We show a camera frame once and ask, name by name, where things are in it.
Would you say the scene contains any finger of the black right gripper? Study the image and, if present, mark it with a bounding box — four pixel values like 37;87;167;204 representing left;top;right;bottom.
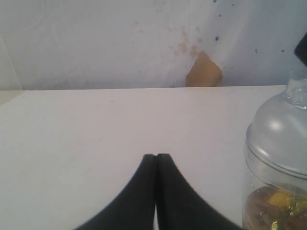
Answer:
294;33;307;66

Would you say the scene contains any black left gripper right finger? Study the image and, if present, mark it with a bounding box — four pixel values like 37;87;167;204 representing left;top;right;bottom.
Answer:
156;154;240;230

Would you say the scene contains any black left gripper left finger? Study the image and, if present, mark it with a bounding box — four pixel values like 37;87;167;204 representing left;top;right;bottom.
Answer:
77;154;157;230

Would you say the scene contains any clear plastic shaker cup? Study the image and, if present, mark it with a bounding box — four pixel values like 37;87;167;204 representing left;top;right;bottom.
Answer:
242;146;307;230

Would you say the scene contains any clear dome strainer lid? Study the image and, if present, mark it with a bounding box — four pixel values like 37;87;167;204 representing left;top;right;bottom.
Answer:
246;69;307;179

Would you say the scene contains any gold foil coin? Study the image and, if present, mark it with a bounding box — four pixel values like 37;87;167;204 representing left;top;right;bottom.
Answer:
267;190;295;212

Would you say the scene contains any white backdrop sheet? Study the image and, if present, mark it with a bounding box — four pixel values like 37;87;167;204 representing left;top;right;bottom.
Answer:
0;0;307;90

